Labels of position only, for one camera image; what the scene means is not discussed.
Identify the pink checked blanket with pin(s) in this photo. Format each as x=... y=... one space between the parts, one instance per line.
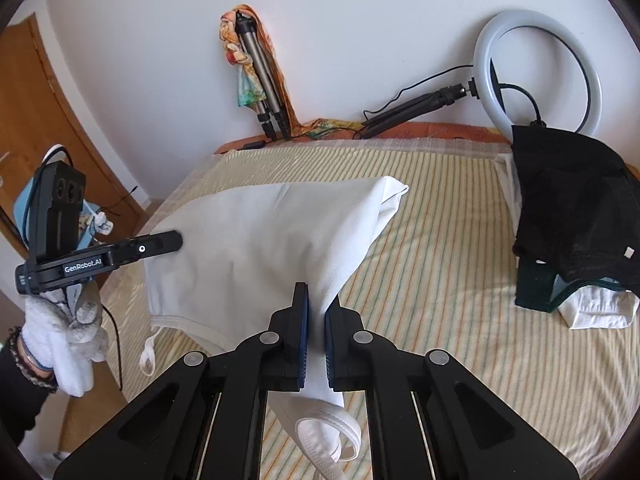
x=400 y=143

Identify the dark teal garment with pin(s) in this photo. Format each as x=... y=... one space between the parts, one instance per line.
x=535 y=285

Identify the orange bed base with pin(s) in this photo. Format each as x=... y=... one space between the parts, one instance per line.
x=435 y=130

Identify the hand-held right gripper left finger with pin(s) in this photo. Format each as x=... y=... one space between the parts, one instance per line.
x=300 y=340

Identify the person's left hand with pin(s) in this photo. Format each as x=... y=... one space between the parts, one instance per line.
x=75 y=340

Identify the yellow striped cloth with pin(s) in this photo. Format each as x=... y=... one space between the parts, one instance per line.
x=450 y=310

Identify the light blue plastic object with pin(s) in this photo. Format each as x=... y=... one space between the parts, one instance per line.
x=22 y=210

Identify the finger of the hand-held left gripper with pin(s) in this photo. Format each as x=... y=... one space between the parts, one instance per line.
x=150 y=245

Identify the white tank top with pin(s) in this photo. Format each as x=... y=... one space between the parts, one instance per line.
x=250 y=260

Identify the black mini tripod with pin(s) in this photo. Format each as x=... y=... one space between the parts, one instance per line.
x=415 y=107

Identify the small white object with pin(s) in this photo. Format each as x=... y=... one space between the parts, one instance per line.
x=100 y=220

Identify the pile of folded dark clothes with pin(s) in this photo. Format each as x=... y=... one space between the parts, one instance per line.
x=600 y=310

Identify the person's left forearm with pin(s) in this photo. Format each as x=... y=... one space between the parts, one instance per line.
x=20 y=395

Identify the wooden door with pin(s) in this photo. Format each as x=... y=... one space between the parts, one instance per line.
x=45 y=100

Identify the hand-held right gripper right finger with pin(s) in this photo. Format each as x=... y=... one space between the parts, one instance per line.
x=330 y=345

